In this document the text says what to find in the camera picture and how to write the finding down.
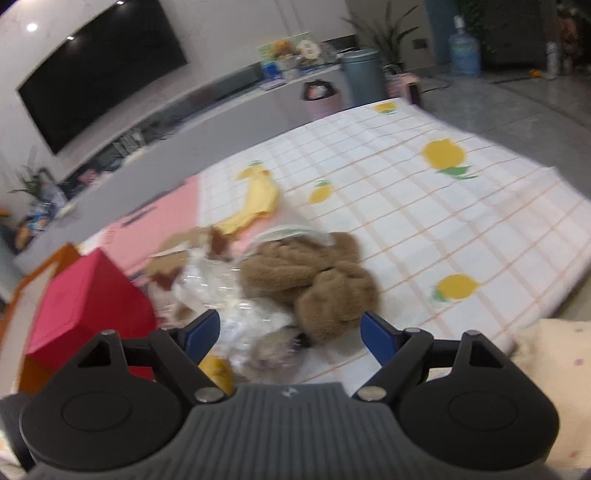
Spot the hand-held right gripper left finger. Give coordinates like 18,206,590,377
76,309,236,404

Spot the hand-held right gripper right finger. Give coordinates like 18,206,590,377
353,311,509,403

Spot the clear plastic bag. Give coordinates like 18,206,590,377
172,224,335,384

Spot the brown plush toy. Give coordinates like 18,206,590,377
240,232,380,344

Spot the red box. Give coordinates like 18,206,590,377
24,251,158,370

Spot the yellow cloth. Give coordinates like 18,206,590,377
216,167,280,236

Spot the grey plush toy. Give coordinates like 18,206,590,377
252,325,315,371

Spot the small brown white plush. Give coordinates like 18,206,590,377
147,225,237,292

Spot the pink mat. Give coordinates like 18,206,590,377
78,178,204,278

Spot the lemon print bedsheet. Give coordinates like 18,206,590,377
76,99,591,385

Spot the orange paper bag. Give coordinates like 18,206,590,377
0,244,85,398

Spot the cream dotted blanket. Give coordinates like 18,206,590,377
510,318,591,468

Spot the grey television console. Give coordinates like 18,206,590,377
11,62,361,274

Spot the small potted plant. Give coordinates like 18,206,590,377
9,152,62,209

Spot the pink container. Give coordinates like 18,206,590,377
385,69,426,110

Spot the grey-blue trash can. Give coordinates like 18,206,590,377
341,48,387,110

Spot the black television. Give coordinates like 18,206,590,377
17,0,189,155

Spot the blue water jug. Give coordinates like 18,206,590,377
448,16,482,78

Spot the white round plush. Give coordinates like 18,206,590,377
296,39,322,61

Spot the tall green houseplant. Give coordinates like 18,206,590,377
342,4,417,70

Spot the white bottle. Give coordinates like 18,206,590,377
545,41,560,80

